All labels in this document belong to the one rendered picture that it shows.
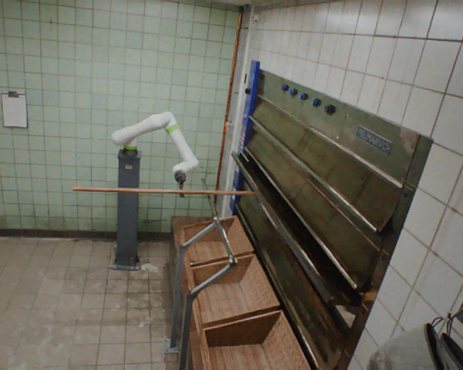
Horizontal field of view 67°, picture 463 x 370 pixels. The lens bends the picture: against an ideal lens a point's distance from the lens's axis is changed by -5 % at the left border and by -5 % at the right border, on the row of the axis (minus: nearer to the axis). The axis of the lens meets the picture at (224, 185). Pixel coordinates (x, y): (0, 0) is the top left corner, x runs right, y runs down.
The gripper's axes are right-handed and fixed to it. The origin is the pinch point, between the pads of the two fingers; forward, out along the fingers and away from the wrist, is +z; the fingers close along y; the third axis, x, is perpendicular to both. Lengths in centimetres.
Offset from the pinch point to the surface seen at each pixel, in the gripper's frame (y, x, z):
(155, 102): -40, 19, -117
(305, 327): 20, -52, 125
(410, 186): -76, -52, 158
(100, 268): 119, 66, -59
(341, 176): -62, -53, 116
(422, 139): -92, -52, 156
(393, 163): -79, -54, 144
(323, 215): -38, -54, 109
